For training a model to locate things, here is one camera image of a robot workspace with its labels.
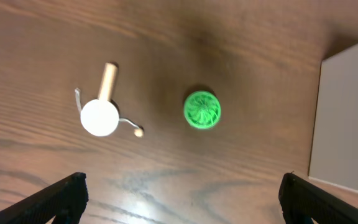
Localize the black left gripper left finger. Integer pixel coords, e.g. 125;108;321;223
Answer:
0;172;89;224

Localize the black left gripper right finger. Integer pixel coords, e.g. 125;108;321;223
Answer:
278;173;358;224

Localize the white cardboard box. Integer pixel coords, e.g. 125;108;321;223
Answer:
308;44;358;193

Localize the green ribbed round toy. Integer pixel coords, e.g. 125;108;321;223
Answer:
183;90;222;129

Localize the white wooden pellet drum toy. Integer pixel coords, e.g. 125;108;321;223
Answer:
75;62;144;138

